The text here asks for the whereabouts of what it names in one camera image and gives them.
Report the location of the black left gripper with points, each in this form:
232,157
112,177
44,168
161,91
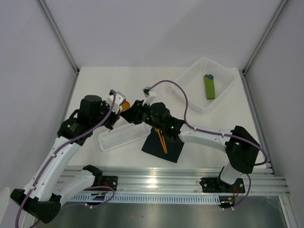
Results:
115,116

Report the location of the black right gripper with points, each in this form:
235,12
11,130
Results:
132,115

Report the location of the orange plastic spoon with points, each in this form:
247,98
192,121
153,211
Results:
125,106

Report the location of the white narrow cutlery tray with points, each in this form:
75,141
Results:
122,136

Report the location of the orange plastic knife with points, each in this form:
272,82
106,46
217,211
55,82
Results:
164,142

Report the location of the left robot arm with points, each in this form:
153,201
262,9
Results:
43,197

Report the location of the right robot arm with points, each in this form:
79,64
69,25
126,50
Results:
239,146

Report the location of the dark navy paper napkin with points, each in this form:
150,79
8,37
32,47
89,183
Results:
156,145

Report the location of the green rolled napkin bundle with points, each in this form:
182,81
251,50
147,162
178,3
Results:
209,87

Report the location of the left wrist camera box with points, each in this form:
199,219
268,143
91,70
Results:
115,100

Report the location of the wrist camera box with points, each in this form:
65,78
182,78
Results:
149,94
115,100

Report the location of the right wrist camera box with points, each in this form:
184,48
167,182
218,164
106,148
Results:
149,94

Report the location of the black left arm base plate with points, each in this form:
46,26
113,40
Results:
109,181

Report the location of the aluminium frame rail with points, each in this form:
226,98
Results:
178,181

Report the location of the white slotted cable duct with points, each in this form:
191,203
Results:
195,199

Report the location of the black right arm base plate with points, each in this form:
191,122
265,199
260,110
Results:
214,185

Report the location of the left corner frame post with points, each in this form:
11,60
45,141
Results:
57,34

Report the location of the corner frame post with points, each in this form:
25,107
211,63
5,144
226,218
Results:
270,27
57,34

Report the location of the right corner frame post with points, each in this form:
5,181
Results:
270,27

